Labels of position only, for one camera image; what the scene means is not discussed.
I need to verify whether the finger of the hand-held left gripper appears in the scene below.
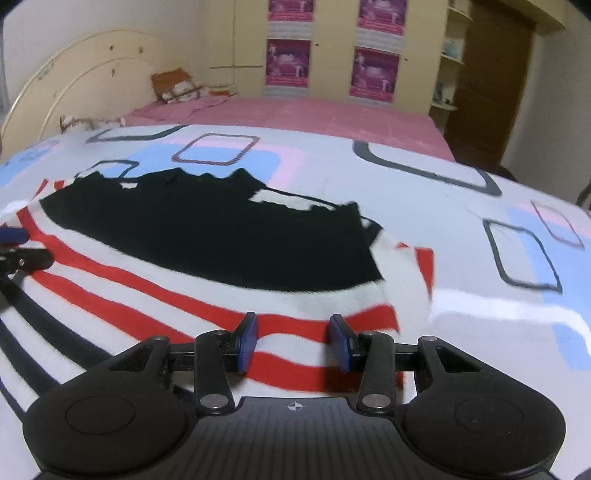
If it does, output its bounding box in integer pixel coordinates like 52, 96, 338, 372
0, 247, 55, 278
0, 225, 30, 246

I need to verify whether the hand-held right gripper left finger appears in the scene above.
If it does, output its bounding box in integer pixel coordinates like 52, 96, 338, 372
92, 312, 259, 415

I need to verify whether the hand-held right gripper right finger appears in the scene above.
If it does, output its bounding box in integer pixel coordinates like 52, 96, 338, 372
327, 313, 491, 415

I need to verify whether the striped knit sweater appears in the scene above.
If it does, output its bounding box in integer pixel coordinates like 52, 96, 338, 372
0, 167, 435, 418

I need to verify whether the brown white patterned pillow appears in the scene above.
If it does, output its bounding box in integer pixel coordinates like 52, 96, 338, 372
59, 113, 126, 136

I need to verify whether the printed blanket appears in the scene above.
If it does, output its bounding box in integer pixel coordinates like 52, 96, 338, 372
0, 124, 591, 480

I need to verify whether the cream round headboard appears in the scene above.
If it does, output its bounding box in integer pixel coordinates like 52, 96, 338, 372
0, 29, 169, 151

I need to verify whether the pink bed sheet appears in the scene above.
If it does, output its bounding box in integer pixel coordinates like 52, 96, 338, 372
121, 95, 457, 161

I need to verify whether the orange patterned pillow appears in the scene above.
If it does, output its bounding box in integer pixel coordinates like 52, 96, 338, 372
151, 68, 239, 105

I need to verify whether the cream corner shelf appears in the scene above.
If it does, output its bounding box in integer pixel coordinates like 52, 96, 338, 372
429, 0, 474, 136

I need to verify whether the cream wardrobe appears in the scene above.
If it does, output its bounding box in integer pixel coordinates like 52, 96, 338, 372
191, 0, 474, 121

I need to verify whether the brown wooden door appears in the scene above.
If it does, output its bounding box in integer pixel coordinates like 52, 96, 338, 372
444, 0, 539, 172

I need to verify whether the purple wall poster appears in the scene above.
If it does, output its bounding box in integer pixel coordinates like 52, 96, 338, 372
349, 46, 400, 103
265, 39, 311, 89
268, 0, 316, 23
358, 0, 408, 36

